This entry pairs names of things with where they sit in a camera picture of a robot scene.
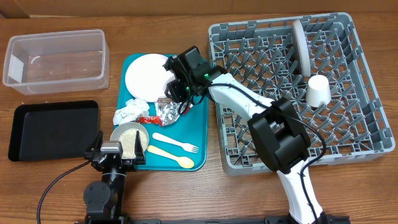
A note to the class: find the grey round plate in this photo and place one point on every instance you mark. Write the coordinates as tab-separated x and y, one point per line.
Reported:
301	49

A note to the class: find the clear plastic bin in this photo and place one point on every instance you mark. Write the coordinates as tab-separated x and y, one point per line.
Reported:
56	62

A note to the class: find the red ketchup packet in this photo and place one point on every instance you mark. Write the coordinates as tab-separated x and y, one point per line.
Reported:
149	120

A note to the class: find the pink round plate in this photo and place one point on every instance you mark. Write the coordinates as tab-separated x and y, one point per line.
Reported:
147	79

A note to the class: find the yellow plastic spoon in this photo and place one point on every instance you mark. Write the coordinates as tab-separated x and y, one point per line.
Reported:
183	162

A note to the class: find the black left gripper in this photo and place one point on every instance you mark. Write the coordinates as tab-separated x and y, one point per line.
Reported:
132	165

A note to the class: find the white plastic cup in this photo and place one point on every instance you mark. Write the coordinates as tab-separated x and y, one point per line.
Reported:
318	91

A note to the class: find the teal serving tray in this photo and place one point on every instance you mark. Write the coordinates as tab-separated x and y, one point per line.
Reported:
190	128

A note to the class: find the grey bowl of rice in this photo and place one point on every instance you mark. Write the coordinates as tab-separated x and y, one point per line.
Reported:
126	134

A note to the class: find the silver foil wrapper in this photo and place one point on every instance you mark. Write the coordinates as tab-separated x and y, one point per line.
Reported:
167	111

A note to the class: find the crumpled white napkin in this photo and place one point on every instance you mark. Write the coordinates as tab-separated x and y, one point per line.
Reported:
133	109

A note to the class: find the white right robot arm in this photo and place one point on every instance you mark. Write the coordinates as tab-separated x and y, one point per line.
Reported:
280	138

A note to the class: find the white plastic fork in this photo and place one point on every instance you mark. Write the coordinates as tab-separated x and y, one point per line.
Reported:
185	146

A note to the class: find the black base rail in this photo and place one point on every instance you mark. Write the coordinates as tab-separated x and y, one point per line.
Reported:
329	219

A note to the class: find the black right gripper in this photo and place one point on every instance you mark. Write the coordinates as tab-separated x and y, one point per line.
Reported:
177	94

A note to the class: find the black plastic tray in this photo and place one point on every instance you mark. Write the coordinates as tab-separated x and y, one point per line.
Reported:
53	130

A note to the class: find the grey dishwasher rack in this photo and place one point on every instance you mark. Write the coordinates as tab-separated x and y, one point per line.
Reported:
260	54

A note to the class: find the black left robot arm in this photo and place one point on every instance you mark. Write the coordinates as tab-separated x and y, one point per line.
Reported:
104	198

